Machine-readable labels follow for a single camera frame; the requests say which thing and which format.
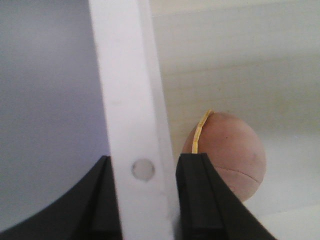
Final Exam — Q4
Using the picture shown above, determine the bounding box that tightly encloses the white plastic tote box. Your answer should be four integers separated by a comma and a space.
89, 0, 320, 240

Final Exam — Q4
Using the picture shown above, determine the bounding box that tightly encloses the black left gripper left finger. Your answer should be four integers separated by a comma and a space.
0, 156, 123, 240

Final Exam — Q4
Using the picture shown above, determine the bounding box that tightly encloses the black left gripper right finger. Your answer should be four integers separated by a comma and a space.
175, 153, 275, 240

